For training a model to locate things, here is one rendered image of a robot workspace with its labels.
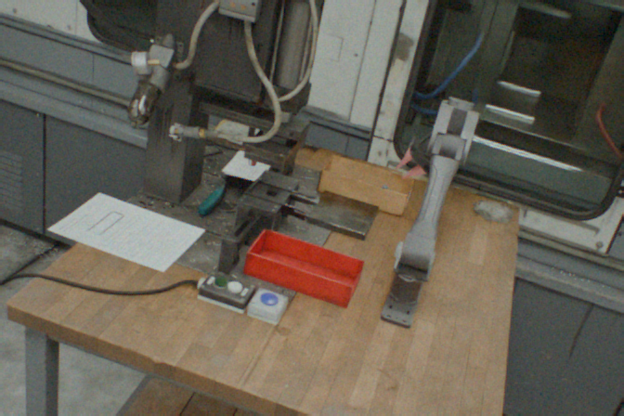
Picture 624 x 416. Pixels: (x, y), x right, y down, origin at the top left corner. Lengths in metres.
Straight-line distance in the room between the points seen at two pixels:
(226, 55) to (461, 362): 0.85
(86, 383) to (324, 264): 1.20
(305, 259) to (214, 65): 0.50
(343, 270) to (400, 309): 0.17
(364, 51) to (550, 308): 1.03
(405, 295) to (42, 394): 0.81
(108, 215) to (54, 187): 1.26
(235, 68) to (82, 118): 1.22
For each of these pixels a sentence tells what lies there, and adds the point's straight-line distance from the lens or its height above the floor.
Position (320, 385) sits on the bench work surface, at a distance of 1.43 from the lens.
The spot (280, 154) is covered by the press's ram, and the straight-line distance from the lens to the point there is 1.68.
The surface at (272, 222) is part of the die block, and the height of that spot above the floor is 0.96.
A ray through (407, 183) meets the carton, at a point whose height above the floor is 0.95.
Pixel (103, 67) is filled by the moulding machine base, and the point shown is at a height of 0.90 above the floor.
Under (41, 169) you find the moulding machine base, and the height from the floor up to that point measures 0.40.
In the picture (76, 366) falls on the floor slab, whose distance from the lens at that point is 2.73.
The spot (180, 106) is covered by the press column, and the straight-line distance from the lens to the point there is 1.78.
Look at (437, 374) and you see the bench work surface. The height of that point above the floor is 0.90.
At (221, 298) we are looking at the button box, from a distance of 1.56.
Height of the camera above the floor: 1.86
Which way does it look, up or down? 29 degrees down
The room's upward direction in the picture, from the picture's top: 12 degrees clockwise
